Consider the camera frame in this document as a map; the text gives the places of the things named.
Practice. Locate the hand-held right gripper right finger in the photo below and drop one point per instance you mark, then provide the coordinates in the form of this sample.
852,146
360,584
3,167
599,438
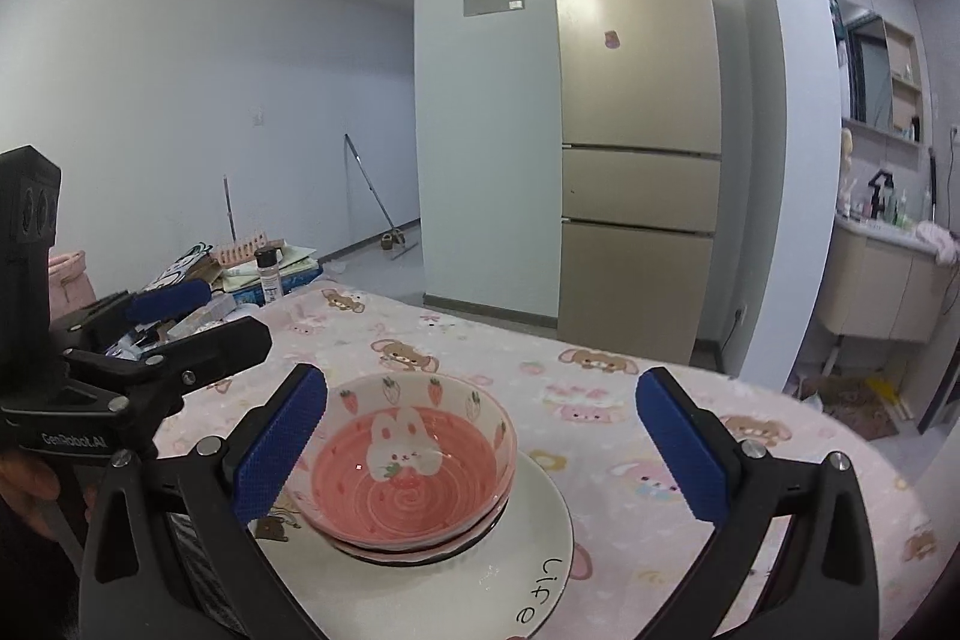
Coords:
682,445

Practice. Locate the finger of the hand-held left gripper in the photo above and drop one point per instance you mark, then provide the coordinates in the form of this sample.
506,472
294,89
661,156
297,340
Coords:
217,347
165,301

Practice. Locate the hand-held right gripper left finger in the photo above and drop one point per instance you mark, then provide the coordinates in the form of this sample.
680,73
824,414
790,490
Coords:
281,445

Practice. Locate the pink carrot print bowl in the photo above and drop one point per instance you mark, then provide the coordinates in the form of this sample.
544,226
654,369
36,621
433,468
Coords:
405,460
495,509

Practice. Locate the white plate cartoon print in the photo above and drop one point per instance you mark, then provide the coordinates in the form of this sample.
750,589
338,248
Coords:
450,599

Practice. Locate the person's left hand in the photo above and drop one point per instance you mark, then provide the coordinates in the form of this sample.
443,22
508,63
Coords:
22,490

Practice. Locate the pink fabric bag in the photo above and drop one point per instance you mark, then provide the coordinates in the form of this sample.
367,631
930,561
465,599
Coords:
71,280

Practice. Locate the pink comb-shaped rack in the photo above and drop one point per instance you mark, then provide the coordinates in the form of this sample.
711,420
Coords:
236,250

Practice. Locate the pink printed blanket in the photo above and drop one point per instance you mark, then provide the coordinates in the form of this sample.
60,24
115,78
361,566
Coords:
600,400

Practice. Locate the blue and white box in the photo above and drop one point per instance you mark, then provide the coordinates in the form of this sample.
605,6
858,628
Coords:
296,280

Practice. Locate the thin stick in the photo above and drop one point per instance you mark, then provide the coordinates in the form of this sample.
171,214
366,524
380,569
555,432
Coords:
228,209

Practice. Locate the floor mat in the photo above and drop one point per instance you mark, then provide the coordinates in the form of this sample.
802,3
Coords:
855,404

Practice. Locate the beige vanity cabinet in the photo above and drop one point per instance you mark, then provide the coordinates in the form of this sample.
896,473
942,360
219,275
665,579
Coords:
877,287

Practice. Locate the black faucet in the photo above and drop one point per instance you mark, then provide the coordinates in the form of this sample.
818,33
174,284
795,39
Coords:
881,197

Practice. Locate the white doll figure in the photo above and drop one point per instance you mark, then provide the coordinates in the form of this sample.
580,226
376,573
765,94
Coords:
849,171

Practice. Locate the gold refrigerator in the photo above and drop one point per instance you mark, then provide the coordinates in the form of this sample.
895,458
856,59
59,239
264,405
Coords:
637,123

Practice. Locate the white towel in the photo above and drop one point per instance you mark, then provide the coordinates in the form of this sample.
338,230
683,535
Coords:
937,239

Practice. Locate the pink fridge magnet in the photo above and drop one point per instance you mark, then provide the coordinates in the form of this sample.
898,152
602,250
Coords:
612,39

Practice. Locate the bathroom mirror cabinet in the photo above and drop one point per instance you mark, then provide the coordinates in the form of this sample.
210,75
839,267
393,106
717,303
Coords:
877,70

